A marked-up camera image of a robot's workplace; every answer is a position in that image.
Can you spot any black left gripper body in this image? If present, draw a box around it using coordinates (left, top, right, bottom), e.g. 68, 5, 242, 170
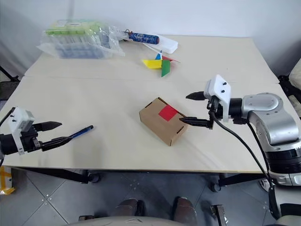
20, 123, 45, 153

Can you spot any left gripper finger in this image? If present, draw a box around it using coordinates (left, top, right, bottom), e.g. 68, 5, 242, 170
41, 135, 74, 152
35, 121, 63, 132

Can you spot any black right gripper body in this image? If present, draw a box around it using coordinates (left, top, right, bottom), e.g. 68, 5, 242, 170
206, 95, 224, 130

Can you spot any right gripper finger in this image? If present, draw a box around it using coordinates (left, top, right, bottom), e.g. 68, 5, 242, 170
185, 91, 205, 102
179, 116, 209, 128

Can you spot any brown cardboard box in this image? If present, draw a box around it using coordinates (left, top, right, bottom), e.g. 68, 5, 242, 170
138, 97, 189, 147

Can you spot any red tape square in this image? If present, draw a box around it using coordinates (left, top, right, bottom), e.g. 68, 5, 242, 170
158, 105, 178, 122

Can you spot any black table leg with caster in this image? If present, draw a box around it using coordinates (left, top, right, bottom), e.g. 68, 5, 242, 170
210, 173, 269, 192
16, 167, 102, 185

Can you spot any yellow and white bag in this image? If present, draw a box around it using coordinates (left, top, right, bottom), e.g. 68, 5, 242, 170
0, 165, 15, 196

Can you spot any colourful paper pinwheel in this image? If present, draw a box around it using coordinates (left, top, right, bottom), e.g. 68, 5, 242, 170
142, 46, 182, 79

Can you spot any white plastic case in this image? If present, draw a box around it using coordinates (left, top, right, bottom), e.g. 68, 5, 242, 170
140, 35, 179, 55

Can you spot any black tripod leg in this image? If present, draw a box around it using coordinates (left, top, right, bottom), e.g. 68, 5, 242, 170
0, 65, 21, 82

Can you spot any blue patterned tube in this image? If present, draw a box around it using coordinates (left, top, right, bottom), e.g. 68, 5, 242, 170
127, 32, 161, 45

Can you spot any clear plastic bag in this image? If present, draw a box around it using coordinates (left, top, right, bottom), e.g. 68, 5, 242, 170
36, 20, 126, 60

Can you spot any dark brown rounded shape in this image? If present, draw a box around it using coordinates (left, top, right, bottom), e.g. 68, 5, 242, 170
116, 198, 145, 218
172, 196, 198, 224

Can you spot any green and white pack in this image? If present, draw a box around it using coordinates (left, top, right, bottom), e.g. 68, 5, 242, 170
45, 20, 99, 36

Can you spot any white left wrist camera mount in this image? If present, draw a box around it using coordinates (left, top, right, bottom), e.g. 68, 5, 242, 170
7, 107, 35, 156

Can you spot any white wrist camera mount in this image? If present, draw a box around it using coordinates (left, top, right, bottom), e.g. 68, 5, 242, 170
203, 74, 233, 123
7, 107, 35, 156

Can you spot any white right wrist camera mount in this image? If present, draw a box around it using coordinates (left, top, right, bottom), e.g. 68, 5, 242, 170
203, 74, 233, 123

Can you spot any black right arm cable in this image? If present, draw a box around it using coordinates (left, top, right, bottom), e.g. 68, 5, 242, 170
208, 109, 282, 220

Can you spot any metal bracket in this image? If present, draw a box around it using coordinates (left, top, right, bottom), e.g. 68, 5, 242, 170
210, 204, 227, 226

